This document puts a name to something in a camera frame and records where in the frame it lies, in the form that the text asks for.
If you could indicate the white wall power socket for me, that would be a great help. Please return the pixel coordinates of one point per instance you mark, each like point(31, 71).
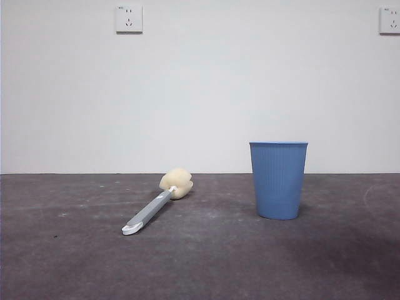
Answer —
point(390, 20)
point(129, 18)

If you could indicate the blue ribbed plastic cup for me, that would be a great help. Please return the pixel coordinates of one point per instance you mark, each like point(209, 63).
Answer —
point(278, 181)

